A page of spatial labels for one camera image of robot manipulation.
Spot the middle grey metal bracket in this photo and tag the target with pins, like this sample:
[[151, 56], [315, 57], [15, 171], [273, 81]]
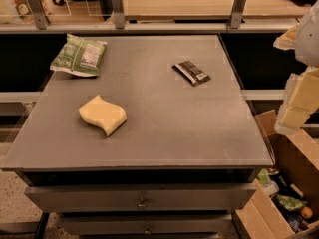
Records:
[[119, 15]]

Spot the lower drawer knob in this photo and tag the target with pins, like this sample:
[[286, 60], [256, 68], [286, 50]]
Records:
[[147, 230]]

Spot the grey metal bracket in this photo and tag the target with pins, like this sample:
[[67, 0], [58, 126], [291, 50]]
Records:
[[235, 18], [119, 15], [39, 14]]

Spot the drawer knob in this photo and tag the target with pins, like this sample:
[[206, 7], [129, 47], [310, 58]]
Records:
[[142, 205], [147, 230]]

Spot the upper drawer knob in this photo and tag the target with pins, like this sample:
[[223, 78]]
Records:
[[142, 205]]

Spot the dark brown snack wrapper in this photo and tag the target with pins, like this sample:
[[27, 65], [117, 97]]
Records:
[[192, 73]]

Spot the light wooden table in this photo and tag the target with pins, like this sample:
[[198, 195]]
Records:
[[210, 9]]

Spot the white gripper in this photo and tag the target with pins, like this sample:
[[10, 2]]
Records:
[[309, 40]]

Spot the grey drawer cabinet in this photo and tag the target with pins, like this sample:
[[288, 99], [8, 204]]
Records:
[[191, 153]]

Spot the left grey metal bracket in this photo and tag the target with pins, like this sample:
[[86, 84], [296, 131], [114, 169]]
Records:
[[39, 14]]

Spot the right grey metal bracket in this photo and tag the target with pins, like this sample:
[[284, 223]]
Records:
[[235, 18]]

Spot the green jalapeno chip bag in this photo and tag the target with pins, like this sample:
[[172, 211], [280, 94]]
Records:
[[80, 57]]

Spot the yellow wavy sponge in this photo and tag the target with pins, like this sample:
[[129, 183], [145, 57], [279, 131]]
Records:
[[104, 115]]

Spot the cardboard box with items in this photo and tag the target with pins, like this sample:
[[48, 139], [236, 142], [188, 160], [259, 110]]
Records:
[[285, 204]]

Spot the orange white package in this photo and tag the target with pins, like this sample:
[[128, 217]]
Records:
[[19, 11]]

